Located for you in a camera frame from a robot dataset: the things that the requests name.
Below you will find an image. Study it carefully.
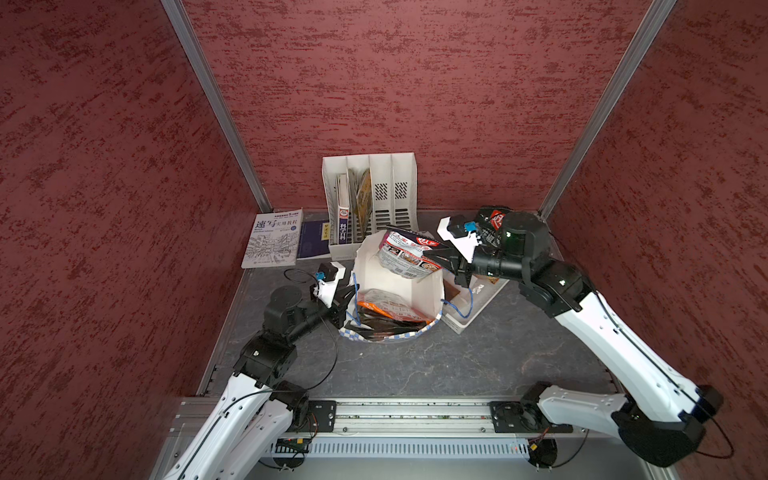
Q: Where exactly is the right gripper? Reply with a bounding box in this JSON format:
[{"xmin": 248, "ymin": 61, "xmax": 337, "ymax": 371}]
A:
[{"xmin": 423, "ymin": 238, "xmax": 528, "ymax": 286}]

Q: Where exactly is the orange red condiment packet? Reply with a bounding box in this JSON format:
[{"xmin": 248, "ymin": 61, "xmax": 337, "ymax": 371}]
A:
[{"xmin": 357, "ymin": 289, "xmax": 433, "ymax": 326}]

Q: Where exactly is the checkered paper bag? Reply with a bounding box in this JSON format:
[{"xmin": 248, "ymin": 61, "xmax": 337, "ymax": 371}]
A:
[{"xmin": 339, "ymin": 229, "xmax": 445, "ymax": 343}]

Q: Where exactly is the black red condiment packet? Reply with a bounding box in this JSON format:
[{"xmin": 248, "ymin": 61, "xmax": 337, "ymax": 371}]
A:
[{"xmin": 376, "ymin": 227, "xmax": 442, "ymax": 280}]

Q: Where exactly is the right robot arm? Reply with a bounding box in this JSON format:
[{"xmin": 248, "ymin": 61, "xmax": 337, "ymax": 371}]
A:
[{"xmin": 425, "ymin": 207, "xmax": 723, "ymax": 467}]

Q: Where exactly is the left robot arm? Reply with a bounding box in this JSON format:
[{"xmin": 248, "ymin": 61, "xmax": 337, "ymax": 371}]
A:
[{"xmin": 164, "ymin": 282, "xmax": 358, "ymax": 479}]

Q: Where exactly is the white plastic basket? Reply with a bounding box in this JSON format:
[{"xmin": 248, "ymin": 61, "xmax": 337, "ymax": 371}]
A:
[{"xmin": 441, "ymin": 270, "xmax": 509, "ymax": 334}]

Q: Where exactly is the dark blue book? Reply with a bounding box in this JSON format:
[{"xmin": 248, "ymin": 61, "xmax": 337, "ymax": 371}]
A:
[{"xmin": 297, "ymin": 220, "xmax": 331, "ymax": 259}]

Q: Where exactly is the white sketch book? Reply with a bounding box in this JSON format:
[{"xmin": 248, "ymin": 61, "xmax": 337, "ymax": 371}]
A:
[{"xmin": 241, "ymin": 209, "xmax": 303, "ymax": 269}]

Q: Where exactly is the yellow comic book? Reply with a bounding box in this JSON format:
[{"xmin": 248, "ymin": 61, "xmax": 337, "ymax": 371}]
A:
[{"xmin": 349, "ymin": 169, "xmax": 373, "ymax": 234}]

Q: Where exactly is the white file organizer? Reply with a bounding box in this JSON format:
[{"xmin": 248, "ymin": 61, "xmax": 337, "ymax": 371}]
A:
[{"xmin": 322, "ymin": 153, "xmax": 418, "ymax": 245}]

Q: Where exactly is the blue spine book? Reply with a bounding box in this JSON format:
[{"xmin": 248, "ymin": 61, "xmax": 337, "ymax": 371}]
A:
[{"xmin": 336, "ymin": 173, "xmax": 352, "ymax": 245}]

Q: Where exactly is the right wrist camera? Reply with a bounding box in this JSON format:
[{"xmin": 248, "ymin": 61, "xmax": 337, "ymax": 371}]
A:
[{"xmin": 437, "ymin": 215, "xmax": 481, "ymax": 263}]

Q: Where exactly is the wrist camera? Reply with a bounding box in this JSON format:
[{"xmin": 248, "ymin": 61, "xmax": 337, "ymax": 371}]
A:
[
  {"xmin": 437, "ymin": 215, "xmax": 481, "ymax": 263},
  {"xmin": 311, "ymin": 261, "xmax": 346, "ymax": 308}
]

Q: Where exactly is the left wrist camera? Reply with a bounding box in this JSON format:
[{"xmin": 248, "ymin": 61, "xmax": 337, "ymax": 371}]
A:
[{"xmin": 311, "ymin": 261, "xmax": 346, "ymax": 308}]

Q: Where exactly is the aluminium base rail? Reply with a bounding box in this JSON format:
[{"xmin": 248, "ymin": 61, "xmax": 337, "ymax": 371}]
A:
[{"xmin": 173, "ymin": 397, "xmax": 649, "ymax": 439}]

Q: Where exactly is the right metal corner post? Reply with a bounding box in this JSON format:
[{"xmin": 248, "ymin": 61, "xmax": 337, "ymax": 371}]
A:
[{"xmin": 539, "ymin": 0, "xmax": 676, "ymax": 221}]

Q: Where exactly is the metal corner post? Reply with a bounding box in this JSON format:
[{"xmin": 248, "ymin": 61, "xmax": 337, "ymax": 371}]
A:
[
  {"xmin": 539, "ymin": 0, "xmax": 676, "ymax": 221},
  {"xmin": 161, "ymin": 0, "xmax": 273, "ymax": 213}
]

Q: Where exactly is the left metal corner post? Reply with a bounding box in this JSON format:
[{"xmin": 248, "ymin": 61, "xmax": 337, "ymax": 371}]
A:
[{"xmin": 161, "ymin": 0, "xmax": 273, "ymax": 213}]

